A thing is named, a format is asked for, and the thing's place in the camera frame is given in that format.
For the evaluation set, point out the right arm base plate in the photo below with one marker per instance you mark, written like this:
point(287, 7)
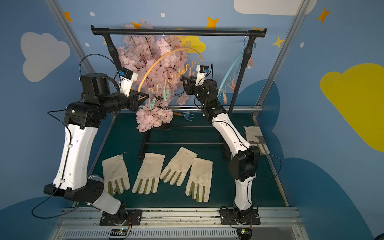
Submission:
point(230, 216)

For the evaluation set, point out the small blue garden rake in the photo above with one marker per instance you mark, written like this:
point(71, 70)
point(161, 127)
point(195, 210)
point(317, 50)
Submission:
point(187, 116)

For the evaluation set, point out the mint green clothespin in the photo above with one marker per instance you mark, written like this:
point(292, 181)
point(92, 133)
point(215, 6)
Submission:
point(152, 103)
point(166, 93)

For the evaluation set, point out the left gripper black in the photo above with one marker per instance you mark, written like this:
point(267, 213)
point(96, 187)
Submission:
point(132, 101)

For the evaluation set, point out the cream glove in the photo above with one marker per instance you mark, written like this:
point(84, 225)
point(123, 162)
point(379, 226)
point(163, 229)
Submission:
point(115, 175)
point(200, 179)
point(255, 137)
point(149, 174)
point(176, 170)

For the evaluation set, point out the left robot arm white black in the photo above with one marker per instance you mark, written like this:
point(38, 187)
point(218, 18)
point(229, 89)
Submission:
point(101, 95)

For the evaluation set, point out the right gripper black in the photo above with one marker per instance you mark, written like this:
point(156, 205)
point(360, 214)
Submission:
point(192, 88)

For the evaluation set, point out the yellow clip hanger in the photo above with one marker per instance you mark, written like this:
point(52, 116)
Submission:
point(169, 58)

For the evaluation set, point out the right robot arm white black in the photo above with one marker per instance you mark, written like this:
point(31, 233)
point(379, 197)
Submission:
point(245, 158)

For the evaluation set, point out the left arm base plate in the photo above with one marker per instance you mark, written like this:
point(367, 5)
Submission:
point(125, 217)

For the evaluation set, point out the light blue clip hanger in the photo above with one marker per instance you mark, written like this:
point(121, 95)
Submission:
point(228, 81)

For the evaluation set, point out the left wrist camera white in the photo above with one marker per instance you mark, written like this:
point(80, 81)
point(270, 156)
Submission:
point(127, 78)

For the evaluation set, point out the pink cherry blossom branch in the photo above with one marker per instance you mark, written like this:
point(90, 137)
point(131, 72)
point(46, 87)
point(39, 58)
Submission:
point(137, 54)

